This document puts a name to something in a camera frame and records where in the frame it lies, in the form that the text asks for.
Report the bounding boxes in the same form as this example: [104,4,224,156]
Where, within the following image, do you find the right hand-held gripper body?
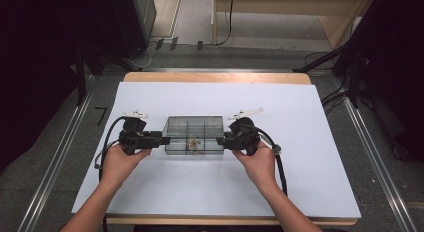
[226,107,265,157]

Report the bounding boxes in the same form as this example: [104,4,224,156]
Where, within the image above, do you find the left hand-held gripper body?
[118,110,154,156]

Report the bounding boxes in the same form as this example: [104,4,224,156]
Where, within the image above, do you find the beaded bracelet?
[187,137,203,153]

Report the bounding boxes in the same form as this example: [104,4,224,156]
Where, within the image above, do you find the clear grey compartment box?
[162,115,225,156]

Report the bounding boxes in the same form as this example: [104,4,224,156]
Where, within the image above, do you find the person's left hand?
[99,143,153,190]

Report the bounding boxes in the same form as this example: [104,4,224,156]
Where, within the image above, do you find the person's right hand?
[232,140,278,194]

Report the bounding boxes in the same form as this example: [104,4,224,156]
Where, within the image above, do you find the white paper sheet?
[71,81,362,220]

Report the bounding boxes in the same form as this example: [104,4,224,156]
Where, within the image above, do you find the wooden table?
[100,71,358,226]

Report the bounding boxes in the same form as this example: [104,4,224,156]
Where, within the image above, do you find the black metal stand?
[292,38,368,108]
[73,41,88,107]

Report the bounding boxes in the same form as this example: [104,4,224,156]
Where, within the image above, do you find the black cabinet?
[108,0,158,60]

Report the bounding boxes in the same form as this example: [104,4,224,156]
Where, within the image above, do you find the dark curtain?
[346,0,424,161]
[0,0,111,175]

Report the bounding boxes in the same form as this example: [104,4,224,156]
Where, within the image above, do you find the light wooden shelf unit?
[210,0,379,50]

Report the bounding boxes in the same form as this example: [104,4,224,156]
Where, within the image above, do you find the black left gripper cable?
[93,115,130,232]

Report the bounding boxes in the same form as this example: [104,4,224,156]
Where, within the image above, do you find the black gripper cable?
[93,115,130,232]
[248,124,289,197]

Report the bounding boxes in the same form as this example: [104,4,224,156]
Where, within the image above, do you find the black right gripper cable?
[248,124,289,197]

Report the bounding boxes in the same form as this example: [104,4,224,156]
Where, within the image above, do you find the white floor cable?
[127,41,158,70]

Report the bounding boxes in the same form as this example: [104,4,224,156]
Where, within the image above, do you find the metal floor rail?
[16,75,97,232]
[342,97,418,232]

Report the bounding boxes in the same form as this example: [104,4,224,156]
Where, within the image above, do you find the black floor cables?
[320,81,350,115]

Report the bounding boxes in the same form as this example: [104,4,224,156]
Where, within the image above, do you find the black hanging cable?
[212,0,235,47]

